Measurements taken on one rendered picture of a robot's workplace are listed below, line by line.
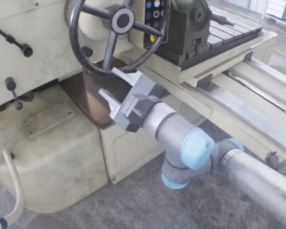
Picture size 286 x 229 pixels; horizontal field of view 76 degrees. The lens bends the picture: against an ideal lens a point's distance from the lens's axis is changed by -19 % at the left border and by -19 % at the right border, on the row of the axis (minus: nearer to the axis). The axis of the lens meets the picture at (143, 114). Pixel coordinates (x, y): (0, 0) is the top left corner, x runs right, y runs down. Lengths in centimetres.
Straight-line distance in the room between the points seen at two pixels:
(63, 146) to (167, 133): 86
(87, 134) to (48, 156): 26
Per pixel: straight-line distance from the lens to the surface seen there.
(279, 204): 41
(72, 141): 124
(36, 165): 122
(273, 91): 174
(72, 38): 59
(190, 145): 42
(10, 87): 80
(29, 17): 78
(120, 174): 172
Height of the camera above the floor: 151
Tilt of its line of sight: 43 degrees down
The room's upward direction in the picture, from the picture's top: 2 degrees clockwise
